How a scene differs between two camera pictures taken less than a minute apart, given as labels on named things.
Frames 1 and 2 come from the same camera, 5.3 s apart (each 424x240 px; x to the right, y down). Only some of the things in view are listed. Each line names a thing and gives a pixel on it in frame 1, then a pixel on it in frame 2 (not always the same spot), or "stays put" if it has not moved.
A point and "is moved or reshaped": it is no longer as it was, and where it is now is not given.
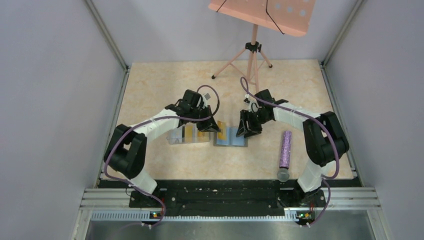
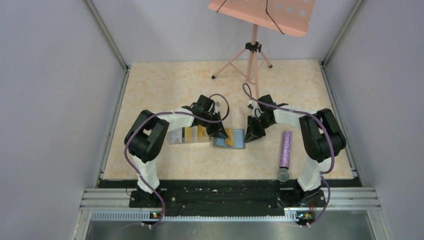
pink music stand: x=293 y=17 stays put
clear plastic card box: x=187 y=133 stays put
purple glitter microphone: x=283 y=173 stays put
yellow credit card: x=222 y=126 is moved or reshaped
